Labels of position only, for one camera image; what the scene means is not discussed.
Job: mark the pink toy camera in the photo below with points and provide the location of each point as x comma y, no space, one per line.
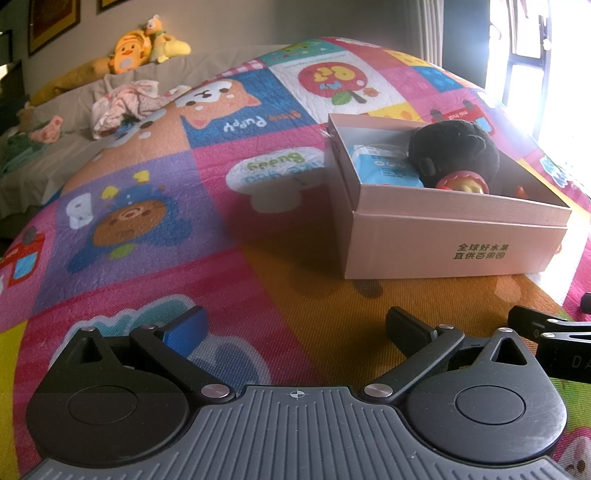
461,184

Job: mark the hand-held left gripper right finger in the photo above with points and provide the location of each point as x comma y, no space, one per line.
406,327

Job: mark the large dark picture frame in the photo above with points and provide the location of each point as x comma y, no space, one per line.
51,23

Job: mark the dark furniture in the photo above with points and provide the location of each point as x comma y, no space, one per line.
9,92

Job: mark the black framed window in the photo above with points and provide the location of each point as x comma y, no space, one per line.
531,83

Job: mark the green cloth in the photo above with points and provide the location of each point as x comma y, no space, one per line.
18,152

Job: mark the blue white tissue packet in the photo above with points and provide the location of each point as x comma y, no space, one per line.
383,173

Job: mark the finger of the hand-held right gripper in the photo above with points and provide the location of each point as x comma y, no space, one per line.
586,307
531,321

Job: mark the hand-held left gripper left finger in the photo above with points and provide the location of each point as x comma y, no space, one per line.
189,330

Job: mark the black plush toy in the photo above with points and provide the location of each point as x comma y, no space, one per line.
452,147

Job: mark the pink white clothes pile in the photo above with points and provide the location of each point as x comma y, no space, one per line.
120,104

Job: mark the dark framed yellow picture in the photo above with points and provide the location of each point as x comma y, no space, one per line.
115,4

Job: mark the long yellow pillow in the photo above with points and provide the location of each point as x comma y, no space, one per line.
69,81

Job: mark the yellow duck plush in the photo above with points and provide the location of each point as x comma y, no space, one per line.
127,55

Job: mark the small pink cloth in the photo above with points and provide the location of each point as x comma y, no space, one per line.
46,131

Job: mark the colourful cartoon play mat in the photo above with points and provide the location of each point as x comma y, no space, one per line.
138,277

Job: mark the beige curtain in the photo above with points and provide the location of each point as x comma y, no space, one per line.
429,32

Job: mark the pink cardboard box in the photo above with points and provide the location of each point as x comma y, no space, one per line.
415,249

